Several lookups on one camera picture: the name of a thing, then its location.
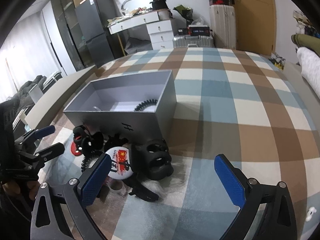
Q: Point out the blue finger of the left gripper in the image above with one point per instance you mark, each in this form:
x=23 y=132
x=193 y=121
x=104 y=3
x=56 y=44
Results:
x=43 y=155
x=34 y=135

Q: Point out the plaid bed cover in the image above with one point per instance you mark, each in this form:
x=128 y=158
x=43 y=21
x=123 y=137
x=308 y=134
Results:
x=231 y=102

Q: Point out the wooden door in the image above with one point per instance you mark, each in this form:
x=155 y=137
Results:
x=255 y=25

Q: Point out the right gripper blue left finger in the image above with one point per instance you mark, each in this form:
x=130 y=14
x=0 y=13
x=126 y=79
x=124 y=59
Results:
x=48 y=220

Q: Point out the green flower bouquet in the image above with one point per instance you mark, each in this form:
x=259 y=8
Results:
x=186 y=13

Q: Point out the dark grey refrigerator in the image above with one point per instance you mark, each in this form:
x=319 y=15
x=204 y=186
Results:
x=93 y=16

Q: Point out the white China flag badge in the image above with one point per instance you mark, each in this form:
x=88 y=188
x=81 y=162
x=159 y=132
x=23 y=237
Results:
x=120 y=163

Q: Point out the grey open cardboard box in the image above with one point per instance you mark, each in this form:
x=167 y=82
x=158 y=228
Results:
x=138 y=106

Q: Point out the person's left hand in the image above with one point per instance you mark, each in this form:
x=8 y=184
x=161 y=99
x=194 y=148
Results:
x=13 y=189

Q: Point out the oval vanity mirror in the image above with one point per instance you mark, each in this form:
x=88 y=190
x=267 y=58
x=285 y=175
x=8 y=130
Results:
x=135 y=4

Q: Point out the white vanity desk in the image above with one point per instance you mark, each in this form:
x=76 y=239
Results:
x=138 y=38

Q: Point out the olive green rolled blanket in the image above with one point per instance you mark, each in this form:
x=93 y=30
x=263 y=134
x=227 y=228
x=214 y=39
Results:
x=310 y=42

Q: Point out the white rolled blanket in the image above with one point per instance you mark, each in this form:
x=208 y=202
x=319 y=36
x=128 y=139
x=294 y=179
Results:
x=310 y=62

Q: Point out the white drawer cabinet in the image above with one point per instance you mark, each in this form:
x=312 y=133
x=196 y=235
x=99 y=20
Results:
x=162 y=33

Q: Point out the glass door wardrobe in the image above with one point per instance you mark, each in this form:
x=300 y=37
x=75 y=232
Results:
x=71 y=34

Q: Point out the white upright suitcase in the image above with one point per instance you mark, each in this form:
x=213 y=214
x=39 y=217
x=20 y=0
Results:
x=223 y=24

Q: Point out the black red box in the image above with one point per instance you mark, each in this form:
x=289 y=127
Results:
x=199 y=30

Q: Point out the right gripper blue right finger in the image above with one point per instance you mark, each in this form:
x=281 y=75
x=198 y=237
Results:
x=278 y=220

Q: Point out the silver lying suitcase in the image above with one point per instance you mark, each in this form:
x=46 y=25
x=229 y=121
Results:
x=185 y=41

